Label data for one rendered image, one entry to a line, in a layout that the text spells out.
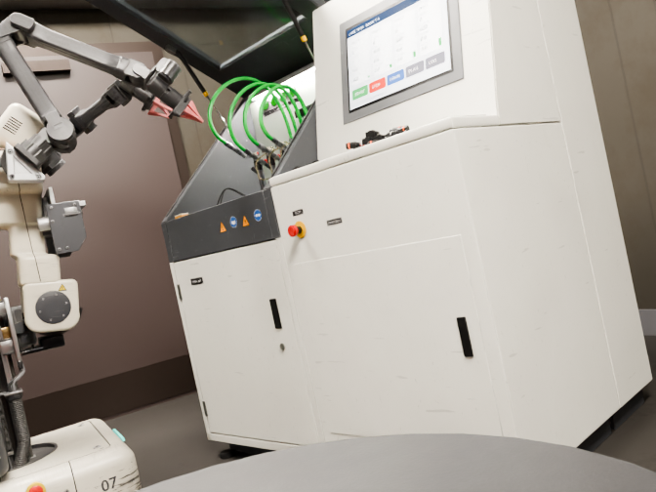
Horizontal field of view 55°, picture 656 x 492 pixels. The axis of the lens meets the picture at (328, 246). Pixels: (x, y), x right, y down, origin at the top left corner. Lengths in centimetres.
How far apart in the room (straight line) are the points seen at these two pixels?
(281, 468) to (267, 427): 198
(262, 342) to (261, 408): 25
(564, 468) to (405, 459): 7
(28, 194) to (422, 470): 202
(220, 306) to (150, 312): 161
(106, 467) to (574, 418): 133
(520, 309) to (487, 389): 22
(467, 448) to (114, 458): 180
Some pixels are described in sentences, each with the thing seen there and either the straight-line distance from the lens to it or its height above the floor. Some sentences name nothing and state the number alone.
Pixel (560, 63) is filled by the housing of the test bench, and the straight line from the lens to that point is 214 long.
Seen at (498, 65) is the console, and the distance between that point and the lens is 180.
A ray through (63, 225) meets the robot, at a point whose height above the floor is 97.
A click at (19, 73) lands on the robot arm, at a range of 221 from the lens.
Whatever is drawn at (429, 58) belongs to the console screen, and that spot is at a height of 120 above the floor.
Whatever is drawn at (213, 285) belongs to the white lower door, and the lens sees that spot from 234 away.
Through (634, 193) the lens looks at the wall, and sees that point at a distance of 320.
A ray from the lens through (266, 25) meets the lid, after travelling 256.
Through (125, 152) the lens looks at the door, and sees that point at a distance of 398.
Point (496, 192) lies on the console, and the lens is 164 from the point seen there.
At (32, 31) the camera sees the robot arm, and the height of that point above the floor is 158.
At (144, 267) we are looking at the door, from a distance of 391.
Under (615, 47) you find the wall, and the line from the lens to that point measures 321.
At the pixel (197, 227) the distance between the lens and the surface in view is 236.
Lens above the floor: 76
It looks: 1 degrees down
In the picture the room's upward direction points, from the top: 12 degrees counter-clockwise
